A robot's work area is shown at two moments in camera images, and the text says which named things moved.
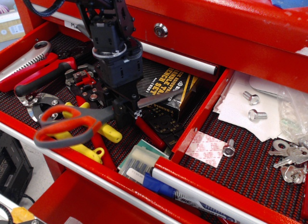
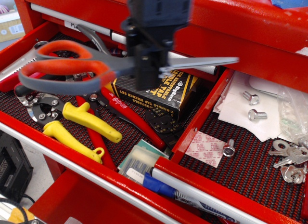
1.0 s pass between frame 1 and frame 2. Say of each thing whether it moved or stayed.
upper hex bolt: stayed
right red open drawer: stayed
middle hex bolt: stayed
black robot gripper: moved
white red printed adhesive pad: stayed
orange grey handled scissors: moved
